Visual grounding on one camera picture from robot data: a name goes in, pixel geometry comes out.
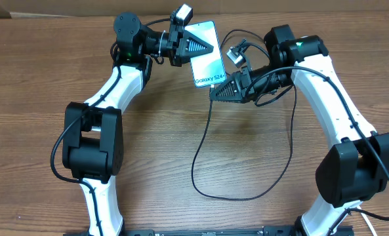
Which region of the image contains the black USB charging cable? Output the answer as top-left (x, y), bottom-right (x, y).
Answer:
top-left (191, 29), bottom-right (298, 201)

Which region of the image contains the blue Galaxy smartphone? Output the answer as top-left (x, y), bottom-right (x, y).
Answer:
top-left (185, 21), bottom-right (226, 88)

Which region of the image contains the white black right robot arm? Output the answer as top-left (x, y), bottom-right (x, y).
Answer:
top-left (210, 25), bottom-right (389, 235)

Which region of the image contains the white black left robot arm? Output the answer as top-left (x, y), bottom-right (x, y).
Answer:
top-left (58, 12), bottom-right (219, 235)

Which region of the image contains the cardboard backdrop panel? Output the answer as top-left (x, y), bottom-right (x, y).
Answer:
top-left (0, 0), bottom-right (389, 18)

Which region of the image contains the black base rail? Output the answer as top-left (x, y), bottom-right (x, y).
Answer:
top-left (62, 224), bottom-right (354, 236)

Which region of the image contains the white power strip cord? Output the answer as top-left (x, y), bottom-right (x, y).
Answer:
top-left (358, 209), bottom-right (378, 236)

